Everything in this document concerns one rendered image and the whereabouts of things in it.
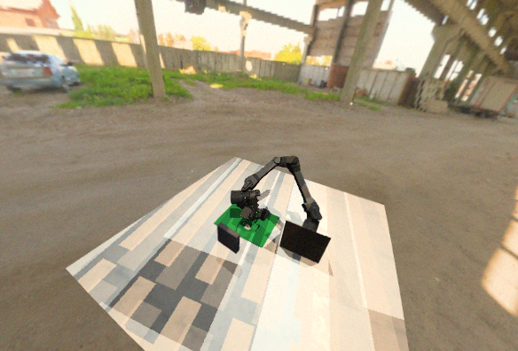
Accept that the black square cooling fan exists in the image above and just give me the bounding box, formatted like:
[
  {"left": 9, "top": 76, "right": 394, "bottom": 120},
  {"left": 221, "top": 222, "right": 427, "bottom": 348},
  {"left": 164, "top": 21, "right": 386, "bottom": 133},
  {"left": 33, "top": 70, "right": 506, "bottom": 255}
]
[{"left": 216, "top": 222, "right": 239, "bottom": 253}]

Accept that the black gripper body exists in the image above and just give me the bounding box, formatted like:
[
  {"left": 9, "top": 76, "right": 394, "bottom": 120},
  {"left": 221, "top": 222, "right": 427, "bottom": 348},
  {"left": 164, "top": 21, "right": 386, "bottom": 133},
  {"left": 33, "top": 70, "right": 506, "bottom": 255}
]
[{"left": 236, "top": 199, "right": 270, "bottom": 221}]

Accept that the green circuit board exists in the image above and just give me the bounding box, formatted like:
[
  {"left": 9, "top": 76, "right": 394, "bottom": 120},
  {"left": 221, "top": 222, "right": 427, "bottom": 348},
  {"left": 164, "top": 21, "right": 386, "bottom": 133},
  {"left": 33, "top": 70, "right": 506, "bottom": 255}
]
[{"left": 213, "top": 204, "right": 279, "bottom": 247}]

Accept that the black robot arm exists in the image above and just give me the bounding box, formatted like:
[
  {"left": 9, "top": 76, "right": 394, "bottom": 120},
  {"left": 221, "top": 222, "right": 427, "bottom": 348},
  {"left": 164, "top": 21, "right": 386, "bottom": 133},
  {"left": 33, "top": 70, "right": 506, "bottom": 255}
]
[{"left": 231, "top": 155, "right": 323, "bottom": 232}]

